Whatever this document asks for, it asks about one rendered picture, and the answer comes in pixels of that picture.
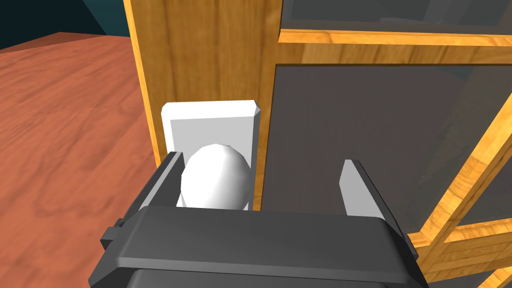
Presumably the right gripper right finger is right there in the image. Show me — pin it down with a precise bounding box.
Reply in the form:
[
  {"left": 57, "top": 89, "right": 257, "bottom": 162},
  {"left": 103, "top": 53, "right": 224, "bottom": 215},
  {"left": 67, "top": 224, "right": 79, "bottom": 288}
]
[{"left": 339, "top": 159, "right": 406, "bottom": 237}]

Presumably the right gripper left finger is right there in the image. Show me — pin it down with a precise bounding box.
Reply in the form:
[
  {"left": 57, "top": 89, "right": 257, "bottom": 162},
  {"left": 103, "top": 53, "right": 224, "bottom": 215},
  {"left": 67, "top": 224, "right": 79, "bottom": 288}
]
[{"left": 124, "top": 151, "right": 186, "bottom": 222}]

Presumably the wooden glazed door leaf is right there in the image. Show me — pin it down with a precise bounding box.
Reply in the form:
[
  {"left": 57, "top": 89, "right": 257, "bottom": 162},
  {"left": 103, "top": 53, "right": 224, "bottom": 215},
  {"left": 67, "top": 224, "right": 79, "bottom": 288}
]
[{"left": 123, "top": 0, "right": 512, "bottom": 288}]

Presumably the white door knob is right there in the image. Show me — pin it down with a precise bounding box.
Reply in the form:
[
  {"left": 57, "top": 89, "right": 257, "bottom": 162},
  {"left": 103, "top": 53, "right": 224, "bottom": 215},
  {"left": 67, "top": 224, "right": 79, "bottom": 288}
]
[{"left": 160, "top": 99, "right": 262, "bottom": 212}]

